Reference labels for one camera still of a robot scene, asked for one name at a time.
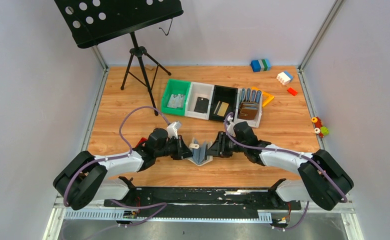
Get beige card holder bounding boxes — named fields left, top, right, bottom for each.
left=187, top=138, right=213, bottom=167

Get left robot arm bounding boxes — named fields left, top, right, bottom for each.
left=53, top=128, right=193, bottom=211

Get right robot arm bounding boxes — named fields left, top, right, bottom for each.
left=206, top=122, right=354, bottom=211

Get red object under arm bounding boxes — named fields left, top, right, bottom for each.
left=135, top=137, right=147, bottom=149

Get gold card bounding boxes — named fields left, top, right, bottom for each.
left=213, top=101, right=229, bottom=117

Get brown card holder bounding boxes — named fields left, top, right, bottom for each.
left=237, top=101, right=260, bottom=120

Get grey cards in green bin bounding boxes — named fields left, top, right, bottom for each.
left=167, top=93, right=186, bottom=109

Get black card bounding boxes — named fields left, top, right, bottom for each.
left=194, top=97, right=210, bottom=114

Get blue card holders row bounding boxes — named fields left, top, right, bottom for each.
left=239, top=88, right=263, bottom=104

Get white bin with holders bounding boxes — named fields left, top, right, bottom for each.
left=233, top=88, right=263, bottom=128

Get black plastic bin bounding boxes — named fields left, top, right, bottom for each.
left=208, top=85, right=238, bottom=122

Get green plastic bin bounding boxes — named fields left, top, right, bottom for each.
left=161, top=79, right=191, bottom=116

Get white plastic bin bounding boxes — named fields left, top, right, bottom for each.
left=184, top=82, right=214, bottom=120

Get red toy brick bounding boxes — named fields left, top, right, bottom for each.
left=287, top=87, right=298, bottom=96

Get blue green toy block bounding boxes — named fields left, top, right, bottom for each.
left=250, top=58, right=272, bottom=73

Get white blue toy block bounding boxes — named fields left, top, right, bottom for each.
left=276, top=70, right=294, bottom=86

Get colourful toy vehicle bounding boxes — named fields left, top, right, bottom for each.
left=311, top=116, right=330, bottom=138

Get black music stand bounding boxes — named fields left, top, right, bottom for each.
left=55, top=0, right=184, bottom=108

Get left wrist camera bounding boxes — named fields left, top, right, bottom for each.
left=166, top=121, right=182, bottom=138

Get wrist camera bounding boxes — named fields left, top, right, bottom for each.
left=225, top=121, right=236, bottom=137
left=166, top=121, right=182, bottom=138

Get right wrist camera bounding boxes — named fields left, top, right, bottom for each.
left=225, top=121, right=236, bottom=137

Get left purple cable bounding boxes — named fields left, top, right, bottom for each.
left=63, top=106, right=172, bottom=233

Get purple cable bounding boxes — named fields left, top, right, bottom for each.
left=223, top=111, right=348, bottom=232
left=63, top=106, right=172, bottom=233

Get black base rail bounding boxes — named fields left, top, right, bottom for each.
left=103, top=186, right=302, bottom=224

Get orange toy frame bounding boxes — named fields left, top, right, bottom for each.
left=251, top=86, right=275, bottom=107

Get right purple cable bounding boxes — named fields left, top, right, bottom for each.
left=223, top=111, right=348, bottom=232

